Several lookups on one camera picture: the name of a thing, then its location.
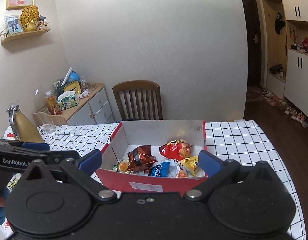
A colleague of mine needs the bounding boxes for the yellow snack packet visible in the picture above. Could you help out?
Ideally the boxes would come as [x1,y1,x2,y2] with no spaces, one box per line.
[181,156,200,177]

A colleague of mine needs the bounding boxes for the orange jelly cup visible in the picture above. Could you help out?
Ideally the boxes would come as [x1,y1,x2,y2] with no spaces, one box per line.
[112,159,130,173]

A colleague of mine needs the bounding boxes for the red yellow rice cracker bag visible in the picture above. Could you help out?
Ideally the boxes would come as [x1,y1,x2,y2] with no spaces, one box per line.
[159,139,191,161]

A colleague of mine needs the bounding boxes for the blue snack packet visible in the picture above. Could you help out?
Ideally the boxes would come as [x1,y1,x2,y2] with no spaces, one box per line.
[149,160,181,178]

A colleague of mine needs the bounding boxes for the brown foil snack bag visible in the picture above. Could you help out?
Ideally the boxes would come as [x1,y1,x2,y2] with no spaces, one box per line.
[126,145,157,171]

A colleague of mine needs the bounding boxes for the clear orange snack packet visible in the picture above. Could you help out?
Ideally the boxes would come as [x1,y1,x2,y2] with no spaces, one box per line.
[175,168,188,178]

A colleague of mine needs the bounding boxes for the beige snack stick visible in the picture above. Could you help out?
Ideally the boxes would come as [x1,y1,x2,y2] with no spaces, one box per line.
[125,170,149,176]

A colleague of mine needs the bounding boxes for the gold thermos jug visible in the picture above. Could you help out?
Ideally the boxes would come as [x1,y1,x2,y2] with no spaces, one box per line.
[6,103,44,143]

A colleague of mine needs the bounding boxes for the orange drink bottle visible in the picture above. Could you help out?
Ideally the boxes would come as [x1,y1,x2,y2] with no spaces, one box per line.
[46,90,62,115]

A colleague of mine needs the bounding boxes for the white grid tablecloth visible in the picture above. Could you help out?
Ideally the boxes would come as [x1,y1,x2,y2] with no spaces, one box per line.
[1,120,307,240]

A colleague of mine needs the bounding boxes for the green tissue pack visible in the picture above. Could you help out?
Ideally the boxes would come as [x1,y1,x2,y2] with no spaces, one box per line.
[57,90,79,111]

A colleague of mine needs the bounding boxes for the red cardboard box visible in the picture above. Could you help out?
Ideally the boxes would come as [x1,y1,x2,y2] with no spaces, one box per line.
[95,119,209,197]

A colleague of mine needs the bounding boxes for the wooden side cabinet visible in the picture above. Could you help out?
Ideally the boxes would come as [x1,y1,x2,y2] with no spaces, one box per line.
[32,82,115,127]

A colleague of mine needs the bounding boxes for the colourful dotted cloth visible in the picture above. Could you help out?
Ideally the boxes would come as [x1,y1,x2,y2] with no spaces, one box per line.
[0,173,21,239]

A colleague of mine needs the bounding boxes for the yellow blue container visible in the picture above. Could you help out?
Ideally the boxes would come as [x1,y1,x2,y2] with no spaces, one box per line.
[62,72,81,94]

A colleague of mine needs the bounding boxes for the brown wooden chair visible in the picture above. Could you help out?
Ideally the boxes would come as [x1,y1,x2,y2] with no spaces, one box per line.
[112,80,163,121]

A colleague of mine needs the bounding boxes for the white shoe cabinet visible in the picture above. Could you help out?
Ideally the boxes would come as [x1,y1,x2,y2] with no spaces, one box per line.
[284,49,308,117]

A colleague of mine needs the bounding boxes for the gold flower ornament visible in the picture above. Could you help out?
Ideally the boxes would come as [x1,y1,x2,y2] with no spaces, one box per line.
[19,5,40,33]

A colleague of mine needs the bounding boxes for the dark wooden door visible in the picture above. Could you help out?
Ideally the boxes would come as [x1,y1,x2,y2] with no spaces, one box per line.
[242,0,261,87]

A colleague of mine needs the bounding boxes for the wooden wall shelf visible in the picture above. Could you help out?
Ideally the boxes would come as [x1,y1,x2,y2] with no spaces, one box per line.
[0,22,50,45]

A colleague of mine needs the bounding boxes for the small photo frame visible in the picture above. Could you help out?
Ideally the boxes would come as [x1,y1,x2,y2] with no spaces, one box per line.
[4,15,23,35]

